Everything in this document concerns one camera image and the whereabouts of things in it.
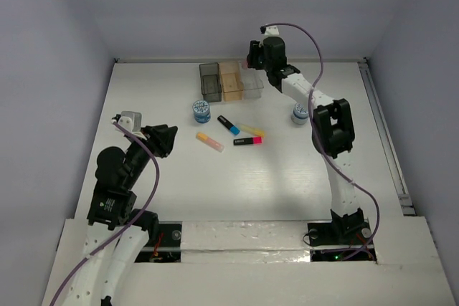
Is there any black pink highlighter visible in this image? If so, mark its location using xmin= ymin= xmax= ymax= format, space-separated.
xmin=233 ymin=136 xmax=263 ymax=146

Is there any clear plastic bin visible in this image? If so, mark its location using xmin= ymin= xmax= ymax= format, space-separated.
xmin=239 ymin=60 xmax=264 ymax=100

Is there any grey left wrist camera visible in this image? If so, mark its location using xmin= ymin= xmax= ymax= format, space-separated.
xmin=111 ymin=110 xmax=142 ymax=133

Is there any yellow highlighter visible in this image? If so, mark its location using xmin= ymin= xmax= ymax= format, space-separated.
xmin=238 ymin=124 xmax=265 ymax=138

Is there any black blue highlighter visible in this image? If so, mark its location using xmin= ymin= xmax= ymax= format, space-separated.
xmin=217 ymin=115 xmax=240 ymax=135

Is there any metal rail right side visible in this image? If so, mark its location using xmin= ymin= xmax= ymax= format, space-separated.
xmin=358 ymin=62 xmax=417 ymax=216

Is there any orange pink highlighter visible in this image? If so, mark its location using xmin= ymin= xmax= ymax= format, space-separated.
xmin=196 ymin=132 xmax=224 ymax=153

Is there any blue white round jar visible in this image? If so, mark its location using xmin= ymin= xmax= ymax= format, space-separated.
xmin=291 ymin=102 xmax=309 ymax=125

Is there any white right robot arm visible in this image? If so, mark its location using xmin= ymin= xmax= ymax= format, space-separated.
xmin=247 ymin=35 xmax=369 ymax=247

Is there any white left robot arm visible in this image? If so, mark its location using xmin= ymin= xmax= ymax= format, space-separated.
xmin=50 ymin=111 xmax=179 ymax=305

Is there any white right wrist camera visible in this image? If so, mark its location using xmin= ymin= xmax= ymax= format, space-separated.
xmin=260 ymin=25 xmax=279 ymax=37

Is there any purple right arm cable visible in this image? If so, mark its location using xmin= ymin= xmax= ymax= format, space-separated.
xmin=278 ymin=23 xmax=380 ymax=262

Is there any smoky grey plastic bin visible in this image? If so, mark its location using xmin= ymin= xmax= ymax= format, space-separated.
xmin=199 ymin=62 xmax=222 ymax=102

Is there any white foam front board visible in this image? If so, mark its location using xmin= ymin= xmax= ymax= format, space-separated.
xmin=43 ymin=217 xmax=454 ymax=305

